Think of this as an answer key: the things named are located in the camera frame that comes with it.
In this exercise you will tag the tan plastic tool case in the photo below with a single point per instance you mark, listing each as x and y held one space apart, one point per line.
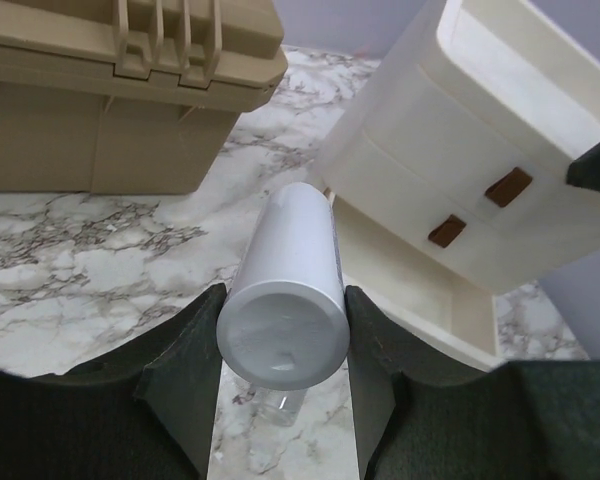
128 97

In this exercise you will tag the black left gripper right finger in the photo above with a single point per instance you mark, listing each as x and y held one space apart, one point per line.
419 414

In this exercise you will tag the clear plastic tube case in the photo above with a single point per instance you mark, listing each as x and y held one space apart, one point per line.
280 408

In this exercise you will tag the white bottom pull-out drawer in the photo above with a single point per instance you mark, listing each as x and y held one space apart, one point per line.
438 306

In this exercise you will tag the white drawer organizer box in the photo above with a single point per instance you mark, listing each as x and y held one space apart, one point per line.
459 143

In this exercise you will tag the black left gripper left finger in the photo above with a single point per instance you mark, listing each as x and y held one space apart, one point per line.
144 410

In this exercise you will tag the white cosmetic tube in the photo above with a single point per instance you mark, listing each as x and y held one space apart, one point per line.
283 325

